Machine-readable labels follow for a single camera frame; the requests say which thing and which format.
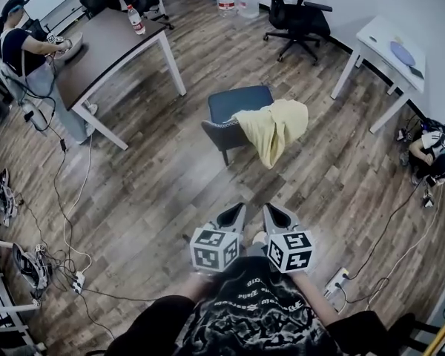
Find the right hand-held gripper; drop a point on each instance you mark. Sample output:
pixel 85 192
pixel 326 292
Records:
pixel 289 252

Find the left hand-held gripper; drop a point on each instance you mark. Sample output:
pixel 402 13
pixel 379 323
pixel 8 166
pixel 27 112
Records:
pixel 215 252

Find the yellow clothing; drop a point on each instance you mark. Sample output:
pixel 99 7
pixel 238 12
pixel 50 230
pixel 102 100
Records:
pixel 278 124

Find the dark blue padded chair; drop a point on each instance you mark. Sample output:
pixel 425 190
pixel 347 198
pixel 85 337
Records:
pixel 237 104

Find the person's left forearm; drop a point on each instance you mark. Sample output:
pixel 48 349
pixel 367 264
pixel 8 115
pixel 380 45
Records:
pixel 198 289

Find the person's right forearm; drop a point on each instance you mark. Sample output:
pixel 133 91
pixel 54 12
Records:
pixel 313 295

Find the person's pale shoe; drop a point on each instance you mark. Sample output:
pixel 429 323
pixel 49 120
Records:
pixel 260 237

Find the white power strip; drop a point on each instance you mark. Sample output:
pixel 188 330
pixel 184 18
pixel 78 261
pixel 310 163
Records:
pixel 336 282
pixel 78 282

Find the person's black printed shirt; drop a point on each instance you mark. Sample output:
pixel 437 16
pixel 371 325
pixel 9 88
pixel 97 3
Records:
pixel 259 321

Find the black stool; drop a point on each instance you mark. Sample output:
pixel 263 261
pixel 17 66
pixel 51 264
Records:
pixel 411 326

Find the black power adapter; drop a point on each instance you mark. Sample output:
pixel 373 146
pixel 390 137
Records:
pixel 63 144

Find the small black device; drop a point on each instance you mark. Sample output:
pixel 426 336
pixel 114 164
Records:
pixel 416 71

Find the grey gripper device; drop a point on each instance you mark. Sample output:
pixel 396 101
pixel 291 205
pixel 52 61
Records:
pixel 5 198
pixel 31 267

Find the blue plate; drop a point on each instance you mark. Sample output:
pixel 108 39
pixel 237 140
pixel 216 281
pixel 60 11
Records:
pixel 401 52

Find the large clear water jug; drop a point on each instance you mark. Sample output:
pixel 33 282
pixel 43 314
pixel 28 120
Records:
pixel 249 0
pixel 227 0

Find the brown table with white legs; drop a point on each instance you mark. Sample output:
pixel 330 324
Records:
pixel 107 41

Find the clear water bottle red label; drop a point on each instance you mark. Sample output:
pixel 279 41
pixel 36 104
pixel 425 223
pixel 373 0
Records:
pixel 136 20

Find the grey bowl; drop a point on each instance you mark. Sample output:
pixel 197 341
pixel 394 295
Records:
pixel 74 46

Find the white metal rack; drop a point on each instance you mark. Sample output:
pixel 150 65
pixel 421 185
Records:
pixel 0 295

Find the yellow frame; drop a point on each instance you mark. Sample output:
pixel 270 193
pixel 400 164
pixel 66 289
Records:
pixel 443 332

